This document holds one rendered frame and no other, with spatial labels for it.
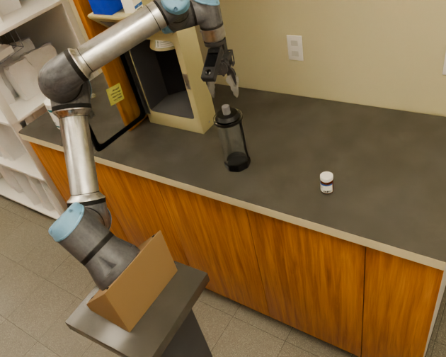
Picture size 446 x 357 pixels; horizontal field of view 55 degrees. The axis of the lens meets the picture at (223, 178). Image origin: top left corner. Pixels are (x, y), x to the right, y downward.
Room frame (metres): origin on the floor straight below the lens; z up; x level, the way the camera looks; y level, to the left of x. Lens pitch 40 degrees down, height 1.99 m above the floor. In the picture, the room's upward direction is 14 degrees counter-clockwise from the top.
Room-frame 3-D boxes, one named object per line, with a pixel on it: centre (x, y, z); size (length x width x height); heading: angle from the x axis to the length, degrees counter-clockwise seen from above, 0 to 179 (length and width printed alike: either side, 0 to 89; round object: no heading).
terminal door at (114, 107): (1.67, 0.39, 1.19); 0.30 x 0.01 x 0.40; 133
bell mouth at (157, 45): (1.75, 0.07, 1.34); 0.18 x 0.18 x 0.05
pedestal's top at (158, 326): (0.81, 0.34, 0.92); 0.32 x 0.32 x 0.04; 51
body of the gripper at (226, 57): (1.34, -0.09, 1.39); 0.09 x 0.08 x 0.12; 153
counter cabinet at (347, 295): (1.62, -0.02, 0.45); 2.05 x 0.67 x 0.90; 48
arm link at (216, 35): (1.34, -0.08, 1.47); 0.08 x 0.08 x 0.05
